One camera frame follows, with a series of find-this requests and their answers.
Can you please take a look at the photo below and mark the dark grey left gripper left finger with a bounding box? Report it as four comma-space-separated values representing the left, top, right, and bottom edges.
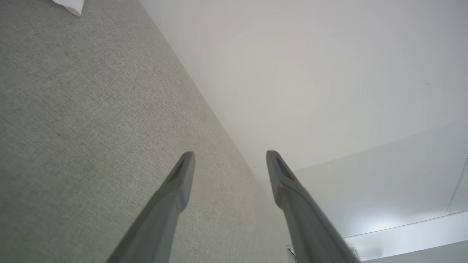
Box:
106, 151, 196, 263

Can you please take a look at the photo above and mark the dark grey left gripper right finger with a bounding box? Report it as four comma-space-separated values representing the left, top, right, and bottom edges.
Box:
266, 150, 361, 263

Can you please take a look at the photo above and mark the red and white basketball jersey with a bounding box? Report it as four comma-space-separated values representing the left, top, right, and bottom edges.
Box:
51, 0, 84, 16

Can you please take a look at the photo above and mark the white skirting board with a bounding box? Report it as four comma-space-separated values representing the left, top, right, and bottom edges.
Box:
344, 211, 468, 262

